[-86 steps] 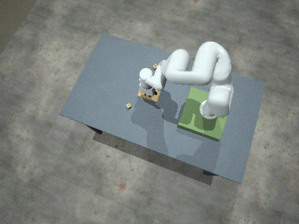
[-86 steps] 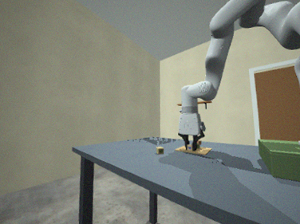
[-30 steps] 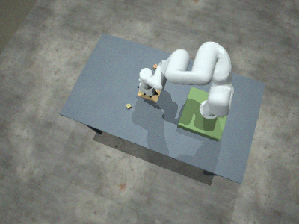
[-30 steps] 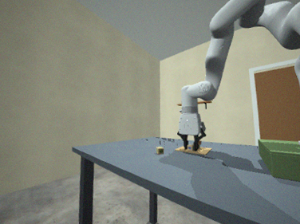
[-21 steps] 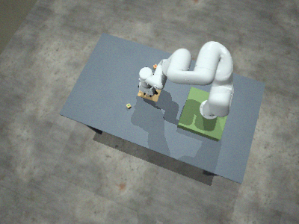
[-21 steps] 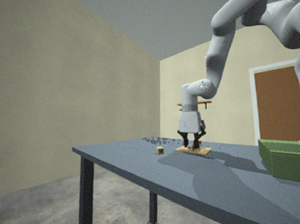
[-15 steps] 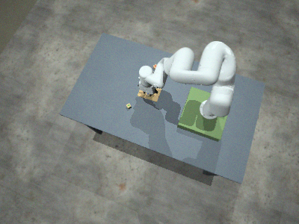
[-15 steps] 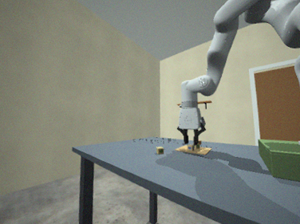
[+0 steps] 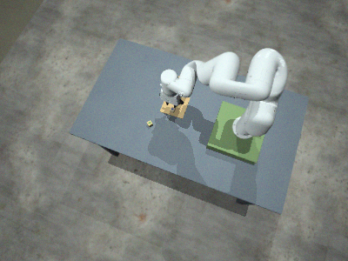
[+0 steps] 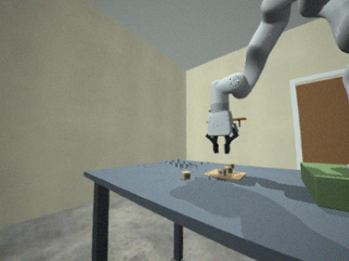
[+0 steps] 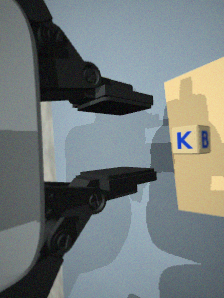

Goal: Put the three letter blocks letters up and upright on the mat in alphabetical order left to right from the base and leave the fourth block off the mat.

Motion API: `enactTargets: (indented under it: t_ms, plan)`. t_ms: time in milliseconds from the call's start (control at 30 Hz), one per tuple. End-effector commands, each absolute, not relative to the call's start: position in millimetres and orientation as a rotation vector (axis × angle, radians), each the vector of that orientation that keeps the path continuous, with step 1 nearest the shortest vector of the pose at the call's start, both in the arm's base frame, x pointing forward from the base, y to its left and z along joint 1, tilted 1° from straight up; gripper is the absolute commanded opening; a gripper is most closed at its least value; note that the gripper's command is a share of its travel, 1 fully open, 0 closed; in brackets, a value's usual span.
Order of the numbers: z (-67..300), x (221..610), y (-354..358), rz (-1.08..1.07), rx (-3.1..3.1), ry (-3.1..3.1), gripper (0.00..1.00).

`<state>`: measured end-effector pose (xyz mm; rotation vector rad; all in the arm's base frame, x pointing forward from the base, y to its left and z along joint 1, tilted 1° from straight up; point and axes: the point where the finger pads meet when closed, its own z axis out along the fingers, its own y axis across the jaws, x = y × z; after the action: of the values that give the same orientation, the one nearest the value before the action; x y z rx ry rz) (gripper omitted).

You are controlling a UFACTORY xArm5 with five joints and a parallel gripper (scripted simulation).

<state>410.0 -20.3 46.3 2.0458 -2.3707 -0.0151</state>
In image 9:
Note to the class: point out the beige flat mat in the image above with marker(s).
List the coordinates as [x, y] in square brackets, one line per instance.
[180, 109]

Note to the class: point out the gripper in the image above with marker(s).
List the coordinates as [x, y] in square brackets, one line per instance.
[176, 100]

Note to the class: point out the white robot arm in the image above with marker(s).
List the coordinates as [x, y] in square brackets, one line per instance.
[257, 87]

